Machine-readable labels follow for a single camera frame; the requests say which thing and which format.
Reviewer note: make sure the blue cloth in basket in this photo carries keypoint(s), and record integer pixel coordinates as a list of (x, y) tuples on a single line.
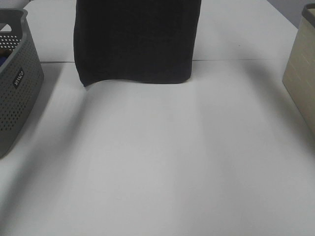
[(3, 59)]

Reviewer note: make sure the grey perforated plastic basket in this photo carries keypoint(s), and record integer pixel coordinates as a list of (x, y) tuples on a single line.
[(21, 76)]

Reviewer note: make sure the dark navy towel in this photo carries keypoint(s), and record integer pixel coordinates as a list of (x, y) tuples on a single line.
[(148, 41)]

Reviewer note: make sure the beige bin with grey rim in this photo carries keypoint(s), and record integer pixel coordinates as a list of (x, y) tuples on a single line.
[(299, 75)]

